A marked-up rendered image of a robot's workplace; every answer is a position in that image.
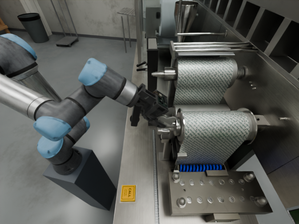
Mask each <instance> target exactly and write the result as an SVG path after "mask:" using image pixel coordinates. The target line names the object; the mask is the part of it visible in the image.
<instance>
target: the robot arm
mask: <svg viewBox="0 0 299 224"><path fill-rule="evenodd" d="M36 60H37V55H36V53H35V51H34V50H33V49H32V47H31V46H30V45H29V44H28V43H26V42H25V41H24V40H23V39H21V38H20V37H18V36H16V35H14V34H10V33H7V34H3V35H0V103H2V104H4V105H6V106H8V107H9V108H11V109H13V110H15V111H17V112H19V113H20V114H22V115H24V116H26V117H28V118H30V119H32V120H33V121H35V122H34V124H33V127H34V128H35V130H36V131H37V132H39V133H40V134H41V135H42V137H41V138H40V139H39V141H38V144H37V150H38V152H39V153H40V154H41V155H42V156H43V157H44V158H46V159H47V160H48V161H49V162H51V163H52V165H53V169H54V170H55V171H56V172H57V173H58V174H61V175H66V174H70V173H72V172H73V171H75V170H76V169H77V168H78V167H79V166H80V164H81V161H82V154H81V153H80V152H79V151H78V150H77V149H75V148H72V146H73V145H74V144H75V143H76V142H77V141H78V140H79V139H80V138H81V137H82V136H83V135H84V134H85V133H86V132H87V130H88V129H89V127H90V122H89V120H88V119H87V117H86V115H87V114H88V113H89V112H90V111H91V110H92V109H93V108H94V107H95V106H96V105H98V104H99V102H100V101H101V100H102V99H103V98H104V97H105V96H107V97H109V98H111V99H113V100H115V101H116V102H118V103H121V104H122V105H124V106H127V107H129V108H131V107H133V111H132V115H131V117H130V122H131V126H134V127H136V126H137V124H138V122H139V120H140V118H139V116H140V114H141V115H142V116H143V118H144V119H146V120H147V121H148V122H149V123H151V124H152V125H154V126H155V127H158V128H172V127H174V126H175V125H174V124H172V123H173V122H174V121H175V120H176V117H170V116H171V114H172V113H173V112H174V108H168V104H167V96H165V95H164V94H162V93H161V92H159V91H158V90H155V91H154V92H153V93H152V92H150V91H149V90H147V89H146V88H145V85H144V84H143V83H142V84H141V85H140V86H139V87H138V86H136V85H135V84H134V83H132V82H131V81H129V80H128V79H126V78H125V77H123V76H122V75H120V74H118V73H117V72H115V71H114V70H112V69H111V68H109V67H108V66H107V65H106V64H103V63H101V62H100V61H98V60H96V59H94V58H90V59H88V61H87V63H86V64H85V66H84V68H83V69H82V71H81V73H80V75H79V77H78V80H79V81H80V82H81V83H83V84H82V85H81V86H80V87H79V88H78V89H77V90H75V91H74V92H73V93H71V94H70V95H69V96H68V97H66V98H65V99H63V100H62V99H61V98H60V96H59V95H58V94H57V93H56V91H55V90H54V89H53V88H52V87H51V85H50V84H49V83H48V82H47V81H46V79H45V78H44V77H43V76H42V75H41V74H40V73H39V71H38V64H37V63H36V62H35V61H36ZM4 75H6V76H4ZM14 80H17V81H18V82H16V81H14Z"/></svg>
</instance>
